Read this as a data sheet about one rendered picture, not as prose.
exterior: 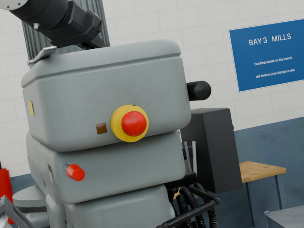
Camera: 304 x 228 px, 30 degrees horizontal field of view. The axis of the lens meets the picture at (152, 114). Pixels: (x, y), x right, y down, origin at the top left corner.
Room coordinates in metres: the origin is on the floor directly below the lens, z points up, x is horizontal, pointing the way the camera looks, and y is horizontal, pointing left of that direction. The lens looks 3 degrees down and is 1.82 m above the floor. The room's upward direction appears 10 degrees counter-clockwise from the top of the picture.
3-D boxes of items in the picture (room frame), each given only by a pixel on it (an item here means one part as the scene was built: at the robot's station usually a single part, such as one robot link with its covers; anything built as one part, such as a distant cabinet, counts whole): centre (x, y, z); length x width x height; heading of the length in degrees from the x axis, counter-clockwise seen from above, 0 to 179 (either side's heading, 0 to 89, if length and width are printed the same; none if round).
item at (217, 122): (1.52, -0.14, 1.62); 0.20 x 0.09 x 0.21; 16
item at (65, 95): (1.15, 0.11, 1.81); 0.47 x 0.26 x 0.16; 16
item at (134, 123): (0.89, 0.03, 1.76); 0.04 x 0.03 x 0.04; 106
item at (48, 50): (0.96, 0.16, 1.89); 0.24 x 0.04 x 0.01; 15
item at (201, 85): (1.21, -0.03, 1.79); 0.45 x 0.04 x 0.04; 16
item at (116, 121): (0.92, 0.04, 1.76); 0.06 x 0.02 x 0.06; 106
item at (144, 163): (1.18, 0.11, 1.68); 0.34 x 0.24 x 0.10; 16
